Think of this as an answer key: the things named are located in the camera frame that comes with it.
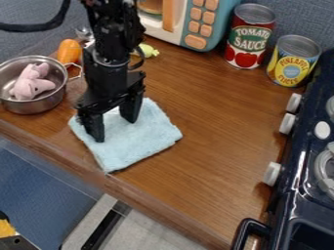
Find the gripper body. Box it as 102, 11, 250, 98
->
74, 48, 147, 115

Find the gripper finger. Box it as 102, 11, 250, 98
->
117, 88, 146, 125
76, 108, 107, 144

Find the white cloth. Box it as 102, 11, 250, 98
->
67, 97, 185, 175

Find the yellow-green toy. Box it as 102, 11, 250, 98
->
131, 42, 161, 60

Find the orange toy carrot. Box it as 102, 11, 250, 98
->
56, 38, 84, 65

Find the silver pot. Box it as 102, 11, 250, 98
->
0, 54, 84, 115

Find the pink plush toy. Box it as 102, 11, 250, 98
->
8, 62, 58, 102

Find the toy microwave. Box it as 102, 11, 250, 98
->
134, 0, 243, 53

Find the red tomato sauce can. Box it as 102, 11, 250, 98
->
223, 3, 278, 70

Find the yellow pineapple can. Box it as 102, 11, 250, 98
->
265, 34, 324, 88

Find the toy stove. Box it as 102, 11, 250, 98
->
230, 48, 334, 250

